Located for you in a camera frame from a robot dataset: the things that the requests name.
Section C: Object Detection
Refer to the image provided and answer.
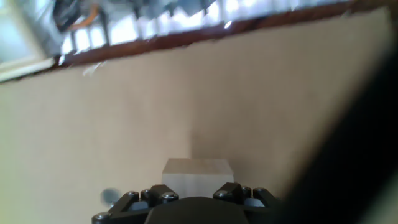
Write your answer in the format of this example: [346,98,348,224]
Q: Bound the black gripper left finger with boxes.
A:
[91,184,180,224]

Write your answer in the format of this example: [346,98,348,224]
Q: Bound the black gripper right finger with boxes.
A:
[212,182,282,224]

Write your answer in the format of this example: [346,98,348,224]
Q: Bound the light wooden block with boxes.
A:
[161,157,235,200]

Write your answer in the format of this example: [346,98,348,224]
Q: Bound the brown cardboard sheet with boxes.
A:
[0,6,393,224]

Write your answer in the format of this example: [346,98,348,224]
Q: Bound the black camera cable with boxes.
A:
[276,40,398,224]

